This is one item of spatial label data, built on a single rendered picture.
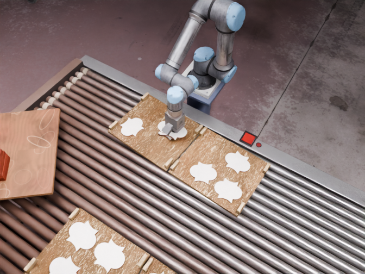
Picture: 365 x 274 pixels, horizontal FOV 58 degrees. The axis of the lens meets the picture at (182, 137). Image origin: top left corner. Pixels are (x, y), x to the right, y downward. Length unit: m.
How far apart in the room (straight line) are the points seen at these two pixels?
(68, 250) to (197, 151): 0.78
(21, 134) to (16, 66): 2.08
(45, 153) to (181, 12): 2.93
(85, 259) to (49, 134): 0.65
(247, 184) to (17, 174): 1.11
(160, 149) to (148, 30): 2.41
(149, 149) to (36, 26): 2.84
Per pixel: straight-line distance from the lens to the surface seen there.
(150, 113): 1.92
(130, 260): 1.56
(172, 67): 1.67
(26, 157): 1.77
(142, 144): 1.80
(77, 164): 1.81
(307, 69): 3.80
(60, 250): 1.63
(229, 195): 1.66
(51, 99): 2.13
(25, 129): 1.88
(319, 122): 3.35
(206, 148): 1.79
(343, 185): 1.91
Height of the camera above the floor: 2.43
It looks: 55 degrees down
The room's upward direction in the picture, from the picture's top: 2 degrees clockwise
